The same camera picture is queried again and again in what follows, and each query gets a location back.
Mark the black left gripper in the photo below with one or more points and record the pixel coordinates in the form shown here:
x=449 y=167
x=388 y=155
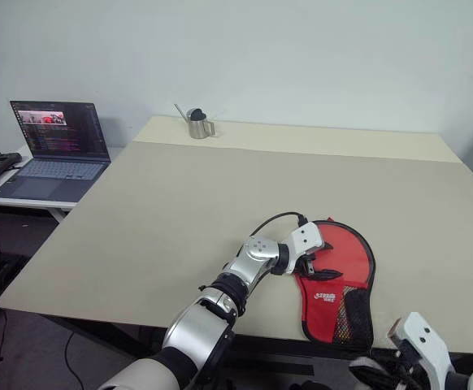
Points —
x=307 y=266

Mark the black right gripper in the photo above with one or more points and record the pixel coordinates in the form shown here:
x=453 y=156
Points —
x=407 y=359

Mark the red black paddle case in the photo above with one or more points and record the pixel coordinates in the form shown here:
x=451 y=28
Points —
x=350 y=264

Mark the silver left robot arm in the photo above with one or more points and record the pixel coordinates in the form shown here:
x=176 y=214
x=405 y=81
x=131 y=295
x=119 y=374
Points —
x=204 y=325

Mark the dark rounded shape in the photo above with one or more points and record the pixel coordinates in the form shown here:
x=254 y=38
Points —
x=311 y=385

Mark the black floor bar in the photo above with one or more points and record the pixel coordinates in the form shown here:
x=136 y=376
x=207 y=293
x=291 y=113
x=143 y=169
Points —
x=269 y=367

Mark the steel watering can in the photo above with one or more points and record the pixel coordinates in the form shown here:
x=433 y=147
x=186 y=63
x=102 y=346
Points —
x=198 y=128

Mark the open grey laptop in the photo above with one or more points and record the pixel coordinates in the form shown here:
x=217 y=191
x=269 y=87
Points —
x=62 y=162

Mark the white side table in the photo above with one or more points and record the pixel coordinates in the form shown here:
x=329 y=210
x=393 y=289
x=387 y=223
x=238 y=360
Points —
x=37 y=205

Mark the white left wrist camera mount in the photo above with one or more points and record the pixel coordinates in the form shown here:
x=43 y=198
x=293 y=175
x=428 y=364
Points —
x=305 y=237

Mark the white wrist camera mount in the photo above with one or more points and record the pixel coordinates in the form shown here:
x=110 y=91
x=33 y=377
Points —
x=423 y=333
x=305 y=237

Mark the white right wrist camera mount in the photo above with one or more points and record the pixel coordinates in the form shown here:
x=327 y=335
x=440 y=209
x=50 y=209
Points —
x=423 y=333

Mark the black table frame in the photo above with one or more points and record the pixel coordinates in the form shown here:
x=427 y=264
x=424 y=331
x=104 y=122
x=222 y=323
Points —
x=269 y=345

